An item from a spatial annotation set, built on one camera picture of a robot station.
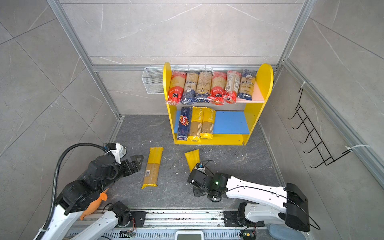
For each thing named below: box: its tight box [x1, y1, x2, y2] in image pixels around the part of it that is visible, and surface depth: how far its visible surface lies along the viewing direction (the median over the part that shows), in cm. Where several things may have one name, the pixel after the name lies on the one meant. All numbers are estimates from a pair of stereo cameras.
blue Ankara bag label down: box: [181, 72, 200, 105], surface depth 75 cm
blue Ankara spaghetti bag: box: [237, 69, 258, 101], surface depth 77 cm
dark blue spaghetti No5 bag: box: [177, 106, 192, 141], surface depth 93 cm
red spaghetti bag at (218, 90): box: [207, 71, 227, 106], surface depth 73 cm
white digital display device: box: [175, 230, 204, 240], surface depth 67 cm
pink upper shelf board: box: [235, 80, 265, 103], surface depth 74 cm
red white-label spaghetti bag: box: [224, 70, 242, 104], surface depth 73 cm
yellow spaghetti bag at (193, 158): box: [184, 149, 201, 173], surface depth 86 cm
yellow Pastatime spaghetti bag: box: [187, 106, 204, 142], surface depth 95 cm
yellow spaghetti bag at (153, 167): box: [141, 147, 164, 190], surface depth 89 cm
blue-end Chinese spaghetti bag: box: [194, 71, 213, 103], surface depth 75 cm
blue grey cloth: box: [268, 223, 307, 240], surface depth 69 cm
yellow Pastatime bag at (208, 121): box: [200, 107, 217, 140], surface depth 95 cm
